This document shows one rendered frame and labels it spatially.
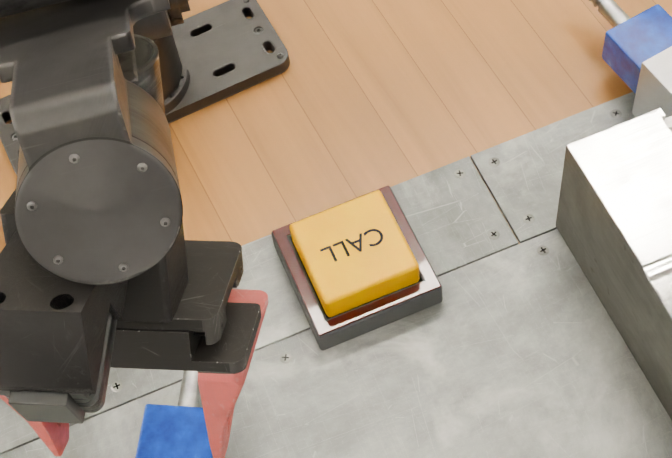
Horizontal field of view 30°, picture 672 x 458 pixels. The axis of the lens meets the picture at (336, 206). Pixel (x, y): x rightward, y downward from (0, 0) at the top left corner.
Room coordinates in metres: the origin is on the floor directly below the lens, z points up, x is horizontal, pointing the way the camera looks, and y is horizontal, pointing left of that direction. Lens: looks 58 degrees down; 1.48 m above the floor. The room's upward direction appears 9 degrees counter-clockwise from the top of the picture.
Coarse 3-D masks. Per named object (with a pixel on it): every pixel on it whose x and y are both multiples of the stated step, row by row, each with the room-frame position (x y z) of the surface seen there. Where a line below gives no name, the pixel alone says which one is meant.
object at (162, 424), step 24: (192, 384) 0.30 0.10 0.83; (144, 408) 0.28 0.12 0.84; (168, 408) 0.28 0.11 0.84; (192, 408) 0.28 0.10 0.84; (144, 432) 0.27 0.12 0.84; (168, 432) 0.27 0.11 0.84; (192, 432) 0.27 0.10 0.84; (144, 456) 0.26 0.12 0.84; (168, 456) 0.25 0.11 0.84; (192, 456) 0.25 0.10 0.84
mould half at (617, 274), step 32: (608, 128) 0.39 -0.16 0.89; (640, 128) 0.38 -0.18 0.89; (576, 160) 0.37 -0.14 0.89; (608, 160) 0.37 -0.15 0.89; (640, 160) 0.36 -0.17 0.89; (576, 192) 0.36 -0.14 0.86; (608, 192) 0.35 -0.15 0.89; (640, 192) 0.34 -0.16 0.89; (576, 224) 0.36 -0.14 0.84; (608, 224) 0.33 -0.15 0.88; (640, 224) 0.32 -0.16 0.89; (576, 256) 0.35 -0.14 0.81; (608, 256) 0.33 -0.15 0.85; (640, 256) 0.30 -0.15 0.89; (608, 288) 0.32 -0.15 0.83; (640, 288) 0.29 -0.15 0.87; (640, 320) 0.29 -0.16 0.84; (640, 352) 0.28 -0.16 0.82
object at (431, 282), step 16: (384, 192) 0.41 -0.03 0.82; (400, 208) 0.40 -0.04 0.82; (288, 224) 0.40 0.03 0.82; (400, 224) 0.39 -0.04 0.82; (288, 240) 0.39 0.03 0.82; (416, 240) 0.37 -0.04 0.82; (288, 256) 0.38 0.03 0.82; (416, 256) 0.36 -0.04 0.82; (432, 272) 0.35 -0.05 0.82; (304, 288) 0.35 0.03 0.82; (416, 288) 0.34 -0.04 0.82; (432, 288) 0.34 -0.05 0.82; (368, 304) 0.34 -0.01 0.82; (384, 304) 0.33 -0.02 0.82; (320, 320) 0.33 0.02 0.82; (336, 320) 0.33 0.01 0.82; (352, 320) 0.33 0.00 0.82
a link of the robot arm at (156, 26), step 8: (152, 16) 0.49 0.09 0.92; (160, 16) 0.49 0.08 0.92; (168, 16) 0.52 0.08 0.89; (136, 24) 0.49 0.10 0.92; (144, 24) 0.49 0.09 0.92; (152, 24) 0.49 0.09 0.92; (160, 24) 0.49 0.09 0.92; (168, 24) 0.49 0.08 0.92; (136, 32) 0.49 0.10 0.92; (144, 32) 0.49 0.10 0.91; (152, 32) 0.49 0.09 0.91; (160, 32) 0.49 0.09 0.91; (168, 32) 0.49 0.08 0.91
